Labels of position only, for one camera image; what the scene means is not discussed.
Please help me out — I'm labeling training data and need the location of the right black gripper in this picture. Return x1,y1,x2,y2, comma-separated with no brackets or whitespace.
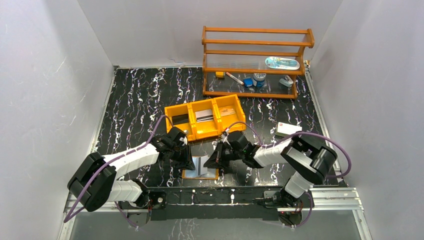
204,140,244,168

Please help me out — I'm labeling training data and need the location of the white striped card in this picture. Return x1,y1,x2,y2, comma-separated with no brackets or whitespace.
193,155,209,177

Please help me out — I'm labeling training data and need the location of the orange leather card holder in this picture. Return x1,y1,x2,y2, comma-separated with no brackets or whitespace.
182,155,219,180

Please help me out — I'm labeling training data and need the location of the orange three-compartment plastic bin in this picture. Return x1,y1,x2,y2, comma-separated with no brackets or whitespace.
164,94,247,142

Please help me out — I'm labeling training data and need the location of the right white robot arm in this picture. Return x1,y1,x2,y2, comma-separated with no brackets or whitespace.
204,130,338,207

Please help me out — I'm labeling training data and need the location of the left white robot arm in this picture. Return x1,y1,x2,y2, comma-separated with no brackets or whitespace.
67,126,195,212

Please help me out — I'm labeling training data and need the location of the brown card in bin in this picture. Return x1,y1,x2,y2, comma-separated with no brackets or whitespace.
220,107,236,117

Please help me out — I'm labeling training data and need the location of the white rectangular box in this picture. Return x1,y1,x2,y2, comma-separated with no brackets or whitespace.
275,122,302,137

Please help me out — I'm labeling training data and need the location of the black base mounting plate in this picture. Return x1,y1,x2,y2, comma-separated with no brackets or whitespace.
118,186,315,224

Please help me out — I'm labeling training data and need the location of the small blue block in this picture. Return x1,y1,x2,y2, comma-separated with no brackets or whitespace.
243,77,253,88

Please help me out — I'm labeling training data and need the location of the red white marker pen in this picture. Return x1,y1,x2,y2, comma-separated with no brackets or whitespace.
225,72,244,86

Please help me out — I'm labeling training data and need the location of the small yellow block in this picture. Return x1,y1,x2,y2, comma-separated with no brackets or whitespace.
215,71,226,79

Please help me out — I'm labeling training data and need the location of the grey white stapler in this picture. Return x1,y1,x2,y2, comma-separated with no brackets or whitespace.
279,75,294,88

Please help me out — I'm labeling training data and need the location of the orange wooden shelf rack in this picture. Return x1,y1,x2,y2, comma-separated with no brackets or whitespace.
201,26,315,99

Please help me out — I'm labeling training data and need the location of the blister pack on shelf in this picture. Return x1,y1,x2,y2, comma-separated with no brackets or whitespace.
264,56,300,71

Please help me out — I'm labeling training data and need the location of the aluminium frame rail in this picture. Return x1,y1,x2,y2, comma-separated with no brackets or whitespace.
58,186,372,240

